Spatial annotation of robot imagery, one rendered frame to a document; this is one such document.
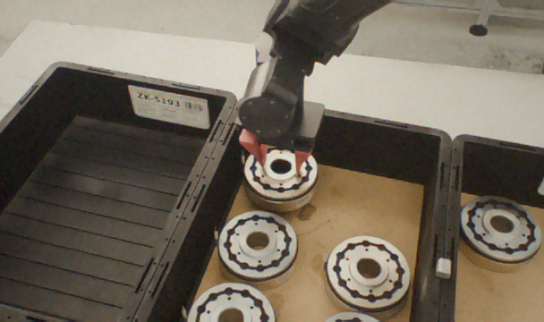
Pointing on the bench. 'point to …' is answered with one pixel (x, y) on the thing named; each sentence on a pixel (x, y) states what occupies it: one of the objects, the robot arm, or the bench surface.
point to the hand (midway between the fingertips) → (281, 163)
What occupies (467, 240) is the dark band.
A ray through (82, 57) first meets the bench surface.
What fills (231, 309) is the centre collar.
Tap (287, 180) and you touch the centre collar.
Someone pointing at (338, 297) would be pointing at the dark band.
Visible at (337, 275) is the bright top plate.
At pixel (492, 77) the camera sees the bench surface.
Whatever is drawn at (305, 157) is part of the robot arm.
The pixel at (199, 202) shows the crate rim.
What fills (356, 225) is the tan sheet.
